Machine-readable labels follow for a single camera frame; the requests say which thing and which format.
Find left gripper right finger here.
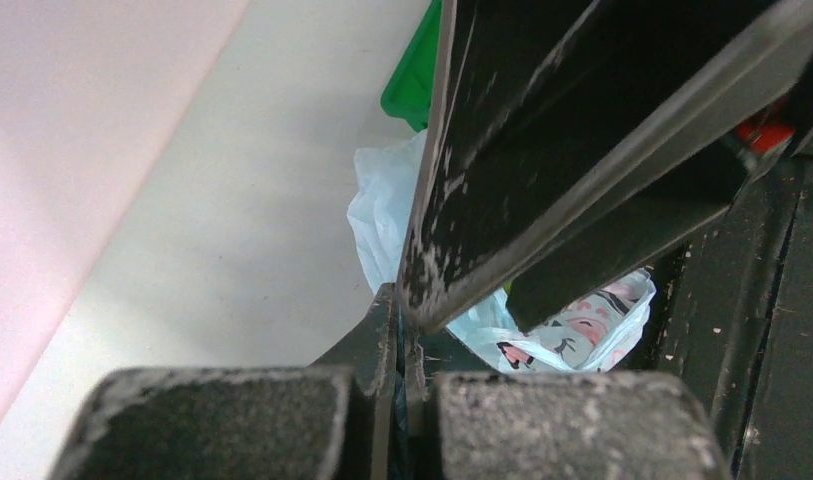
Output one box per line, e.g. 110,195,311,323
403,329,731,479

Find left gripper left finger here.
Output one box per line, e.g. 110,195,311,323
51,284,398,479

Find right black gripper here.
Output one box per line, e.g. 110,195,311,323
733,57,813,179

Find light blue plastic bag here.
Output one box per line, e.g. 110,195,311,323
347,132,656,374

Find green plastic tray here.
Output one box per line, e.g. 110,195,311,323
380,1,442,132

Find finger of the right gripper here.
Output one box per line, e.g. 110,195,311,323
506,139,754,333
397,1,813,332

